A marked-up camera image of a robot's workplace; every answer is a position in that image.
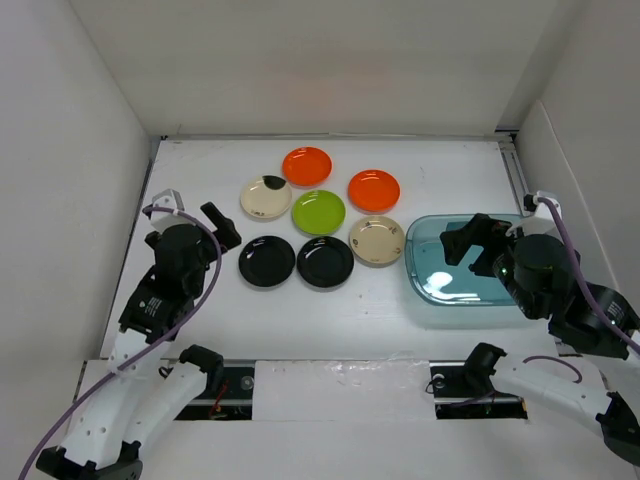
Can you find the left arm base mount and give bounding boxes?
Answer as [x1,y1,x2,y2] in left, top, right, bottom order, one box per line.
[175,361,255,421]

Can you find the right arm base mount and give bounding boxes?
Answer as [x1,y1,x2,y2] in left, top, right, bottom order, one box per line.
[425,361,528,420]

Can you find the teal plastic bin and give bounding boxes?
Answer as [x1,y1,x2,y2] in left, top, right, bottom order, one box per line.
[404,214,514,306]

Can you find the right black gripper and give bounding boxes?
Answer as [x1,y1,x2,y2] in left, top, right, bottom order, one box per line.
[439,210,545,318]

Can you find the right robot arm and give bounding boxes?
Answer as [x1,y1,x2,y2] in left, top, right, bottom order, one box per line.
[440,214,639,465]

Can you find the cream plate with flowers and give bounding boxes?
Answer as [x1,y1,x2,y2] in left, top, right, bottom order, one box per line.
[349,215,405,266]

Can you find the green plate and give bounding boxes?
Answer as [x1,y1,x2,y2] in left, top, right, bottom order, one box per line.
[292,190,346,236]

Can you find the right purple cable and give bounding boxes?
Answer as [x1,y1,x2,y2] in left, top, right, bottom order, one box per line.
[522,194,640,386]

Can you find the orange plate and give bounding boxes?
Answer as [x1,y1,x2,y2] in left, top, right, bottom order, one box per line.
[282,146,333,187]
[347,169,401,213]

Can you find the cream plate with black patch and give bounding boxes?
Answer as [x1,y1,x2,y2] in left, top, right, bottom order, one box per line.
[240,175,293,219]

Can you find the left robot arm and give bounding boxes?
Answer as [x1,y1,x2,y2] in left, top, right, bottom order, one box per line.
[26,201,242,479]

